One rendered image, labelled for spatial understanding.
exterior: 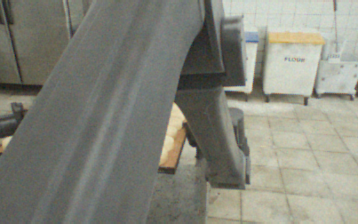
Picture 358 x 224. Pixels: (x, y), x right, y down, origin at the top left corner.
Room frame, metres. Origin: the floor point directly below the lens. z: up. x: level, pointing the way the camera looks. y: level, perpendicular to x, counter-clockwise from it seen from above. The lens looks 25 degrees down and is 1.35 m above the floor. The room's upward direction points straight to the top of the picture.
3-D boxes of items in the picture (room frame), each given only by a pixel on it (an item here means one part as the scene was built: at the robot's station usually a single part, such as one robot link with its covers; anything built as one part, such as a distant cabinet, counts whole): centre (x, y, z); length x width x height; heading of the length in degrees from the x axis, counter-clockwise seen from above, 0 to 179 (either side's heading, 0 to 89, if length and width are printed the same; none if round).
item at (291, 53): (3.37, -1.25, 0.38); 0.64 x 0.54 x 0.77; 168
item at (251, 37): (3.47, -0.61, 0.38); 0.64 x 0.54 x 0.77; 170
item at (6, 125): (0.69, 0.44, 0.99); 0.07 x 0.07 x 0.10; 36
